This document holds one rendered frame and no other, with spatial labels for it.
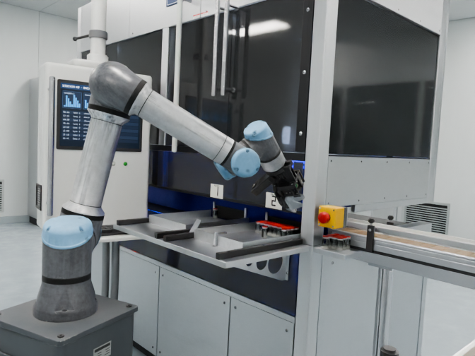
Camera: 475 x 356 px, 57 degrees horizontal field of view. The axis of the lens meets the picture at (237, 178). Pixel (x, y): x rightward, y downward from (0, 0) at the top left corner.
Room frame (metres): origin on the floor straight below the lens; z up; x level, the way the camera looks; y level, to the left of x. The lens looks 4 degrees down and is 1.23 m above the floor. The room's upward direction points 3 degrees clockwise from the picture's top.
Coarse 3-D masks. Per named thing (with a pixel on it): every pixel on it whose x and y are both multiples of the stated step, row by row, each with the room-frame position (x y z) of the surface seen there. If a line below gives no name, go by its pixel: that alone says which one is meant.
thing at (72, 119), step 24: (48, 72) 1.92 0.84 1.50; (72, 72) 1.98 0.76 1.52; (48, 96) 1.92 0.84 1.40; (72, 96) 1.98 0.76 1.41; (48, 120) 1.93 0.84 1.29; (72, 120) 1.98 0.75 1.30; (144, 120) 2.18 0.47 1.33; (72, 144) 1.98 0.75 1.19; (120, 144) 2.10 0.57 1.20; (144, 144) 2.18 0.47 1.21; (72, 168) 1.98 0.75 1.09; (120, 168) 2.11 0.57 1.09; (144, 168) 2.18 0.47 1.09; (120, 192) 2.11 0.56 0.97; (144, 192) 2.18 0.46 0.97; (48, 216) 1.93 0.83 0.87; (120, 216) 2.11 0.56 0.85; (144, 216) 2.19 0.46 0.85
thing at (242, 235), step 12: (204, 228) 1.61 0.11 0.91; (216, 228) 1.65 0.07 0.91; (228, 228) 1.69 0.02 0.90; (240, 228) 1.73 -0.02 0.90; (252, 228) 1.78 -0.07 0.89; (204, 240) 1.53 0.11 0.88; (228, 240) 1.44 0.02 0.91; (240, 240) 1.57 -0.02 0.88; (252, 240) 1.58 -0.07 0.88; (264, 240) 1.46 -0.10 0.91; (276, 240) 1.50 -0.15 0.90
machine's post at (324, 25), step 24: (336, 0) 1.57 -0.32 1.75; (336, 24) 1.57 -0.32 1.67; (312, 48) 1.57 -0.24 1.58; (312, 72) 1.57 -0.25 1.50; (312, 96) 1.56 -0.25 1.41; (312, 120) 1.56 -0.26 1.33; (312, 144) 1.55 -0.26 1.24; (312, 168) 1.55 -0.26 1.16; (312, 192) 1.54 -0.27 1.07; (312, 216) 1.54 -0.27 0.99; (312, 240) 1.53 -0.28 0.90; (312, 264) 1.54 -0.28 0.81; (312, 288) 1.54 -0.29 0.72; (312, 312) 1.55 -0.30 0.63; (312, 336) 1.56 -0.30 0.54
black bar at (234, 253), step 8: (288, 240) 1.53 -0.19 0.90; (296, 240) 1.54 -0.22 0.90; (248, 248) 1.38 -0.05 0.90; (256, 248) 1.40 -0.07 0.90; (264, 248) 1.43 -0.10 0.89; (272, 248) 1.45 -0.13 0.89; (280, 248) 1.48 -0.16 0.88; (216, 256) 1.30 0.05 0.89; (224, 256) 1.30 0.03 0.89; (232, 256) 1.33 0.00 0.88
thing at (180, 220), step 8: (152, 216) 1.82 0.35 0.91; (160, 216) 1.87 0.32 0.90; (168, 216) 1.90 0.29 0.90; (176, 216) 1.93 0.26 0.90; (184, 216) 1.96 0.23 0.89; (192, 216) 1.99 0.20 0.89; (200, 216) 2.02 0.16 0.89; (208, 216) 2.06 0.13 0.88; (160, 224) 1.77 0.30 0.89; (168, 224) 1.73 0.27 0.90; (176, 224) 1.69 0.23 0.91; (184, 224) 1.66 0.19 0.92; (192, 224) 1.67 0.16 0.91; (200, 224) 1.70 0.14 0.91; (208, 224) 1.72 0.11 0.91; (216, 224) 1.76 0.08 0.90; (224, 224) 1.78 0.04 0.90
